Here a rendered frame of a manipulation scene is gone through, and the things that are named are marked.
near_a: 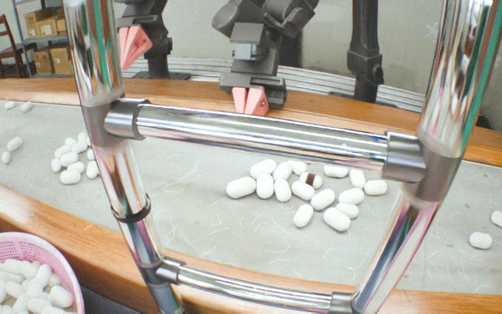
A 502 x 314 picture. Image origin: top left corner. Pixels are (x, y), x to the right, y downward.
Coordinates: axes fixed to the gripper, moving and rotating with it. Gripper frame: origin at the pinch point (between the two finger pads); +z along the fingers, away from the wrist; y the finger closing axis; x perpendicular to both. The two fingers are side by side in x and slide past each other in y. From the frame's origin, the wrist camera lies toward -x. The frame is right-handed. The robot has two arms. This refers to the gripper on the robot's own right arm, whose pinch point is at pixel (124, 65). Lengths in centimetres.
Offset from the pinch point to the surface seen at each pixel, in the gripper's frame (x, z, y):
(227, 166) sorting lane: 2.4, 14.5, 22.8
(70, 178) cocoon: -6.0, 22.2, 0.8
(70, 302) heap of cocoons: -15.4, 36.2, 12.9
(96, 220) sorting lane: -7.9, 26.6, 9.4
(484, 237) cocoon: -5, 20, 60
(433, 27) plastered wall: 132, -133, 111
